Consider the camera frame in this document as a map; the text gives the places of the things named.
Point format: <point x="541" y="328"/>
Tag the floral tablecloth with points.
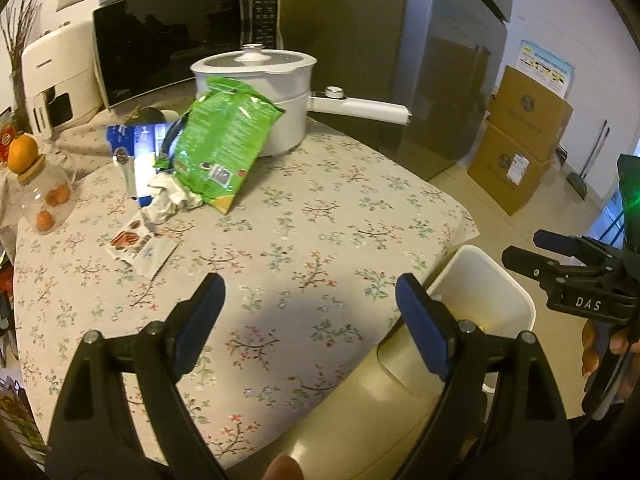
<point x="310" y="252"/>

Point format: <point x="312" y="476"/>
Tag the white trash bin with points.
<point x="474" y="287"/>

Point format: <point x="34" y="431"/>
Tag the person's right hand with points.
<point x="618" y="345"/>

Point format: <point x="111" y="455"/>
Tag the small white torn wrapper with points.
<point x="136" y="244"/>

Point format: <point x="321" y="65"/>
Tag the grey refrigerator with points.
<point x="438" y="58"/>

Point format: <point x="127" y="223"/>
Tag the lower cardboard box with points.
<point x="505" y="170"/>

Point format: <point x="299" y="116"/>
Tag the dried branches in vase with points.
<point x="17" y="21"/>

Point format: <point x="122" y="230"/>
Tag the cardboard box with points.
<point x="529" y="113"/>
<point x="505" y="170"/>

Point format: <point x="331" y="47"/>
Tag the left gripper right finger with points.
<point x="500" y="415"/>

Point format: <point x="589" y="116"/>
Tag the red label spice jar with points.
<point x="7" y="133"/>

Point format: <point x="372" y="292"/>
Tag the broom by wall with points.
<point x="577" y="180"/>

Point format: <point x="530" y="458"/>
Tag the green snack bag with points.
<point x="214" y="144"/>

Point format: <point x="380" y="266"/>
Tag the white air fryer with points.
<point x="60" y="82"/>

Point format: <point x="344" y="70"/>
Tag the black microwave oven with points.
<point x="145" y="45"/>

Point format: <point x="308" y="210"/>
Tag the orange on jar lid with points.
<point x="23" y="152"/>

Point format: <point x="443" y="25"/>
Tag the dark green squash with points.
<point x="141" y="116"/>

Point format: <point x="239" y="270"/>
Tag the glass jar with fruit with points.
<point x="48" y="196"/>

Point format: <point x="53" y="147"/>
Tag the wall poster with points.
<point x="546" y="68"/>

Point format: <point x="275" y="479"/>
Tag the blue carton box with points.
<point x="137" y="154"/>

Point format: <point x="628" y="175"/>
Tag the upper cardboard box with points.
<point x="529" y="113"/>

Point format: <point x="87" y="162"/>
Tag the white electric cooking pot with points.
<point x="284" y="77"/>

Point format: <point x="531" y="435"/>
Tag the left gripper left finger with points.
<point x="92" y="434"/>

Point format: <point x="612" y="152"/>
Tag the person's left hand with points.
<point x="283" y="467"/>

